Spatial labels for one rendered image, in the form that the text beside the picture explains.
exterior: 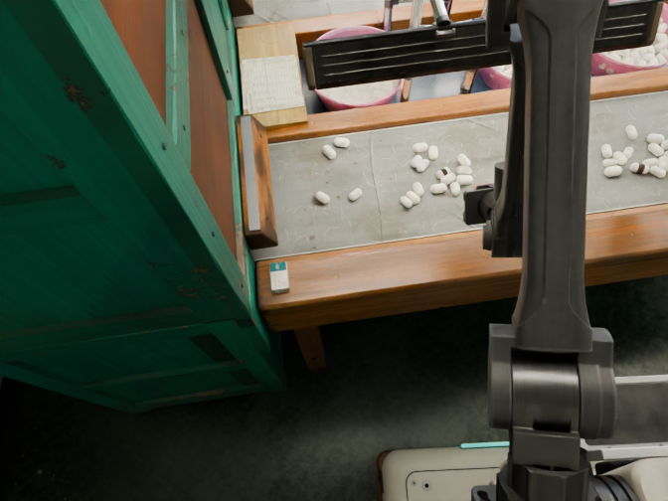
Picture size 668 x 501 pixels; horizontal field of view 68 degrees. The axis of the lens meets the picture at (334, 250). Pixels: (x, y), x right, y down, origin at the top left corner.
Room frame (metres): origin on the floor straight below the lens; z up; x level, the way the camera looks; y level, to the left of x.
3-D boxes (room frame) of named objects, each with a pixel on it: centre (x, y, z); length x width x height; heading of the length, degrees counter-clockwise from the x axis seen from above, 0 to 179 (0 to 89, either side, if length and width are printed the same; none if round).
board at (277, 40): (0.93, 0.13, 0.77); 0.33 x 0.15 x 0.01; 4
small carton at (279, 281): (0.38, 0.12, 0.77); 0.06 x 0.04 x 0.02; 4
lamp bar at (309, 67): (0.68, -0.28, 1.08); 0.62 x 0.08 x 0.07; 94
